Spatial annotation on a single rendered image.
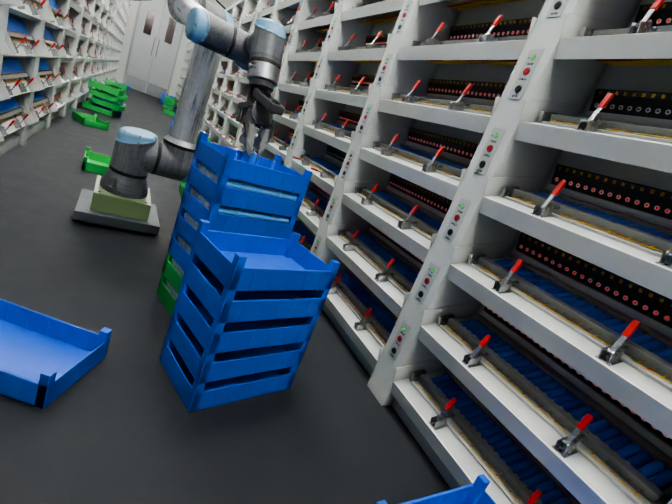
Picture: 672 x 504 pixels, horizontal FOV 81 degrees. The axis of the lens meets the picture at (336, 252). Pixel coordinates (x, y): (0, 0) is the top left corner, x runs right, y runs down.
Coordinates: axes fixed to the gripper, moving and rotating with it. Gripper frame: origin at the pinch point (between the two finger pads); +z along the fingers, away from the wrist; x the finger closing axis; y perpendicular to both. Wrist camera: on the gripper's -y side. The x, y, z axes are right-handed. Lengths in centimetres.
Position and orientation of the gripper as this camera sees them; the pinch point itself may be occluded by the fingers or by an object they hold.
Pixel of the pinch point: (254, 153)
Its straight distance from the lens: 119.0
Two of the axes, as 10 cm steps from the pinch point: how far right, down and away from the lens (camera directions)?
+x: -6.9, -0.7, -7.2
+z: -1.8, 9.8, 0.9
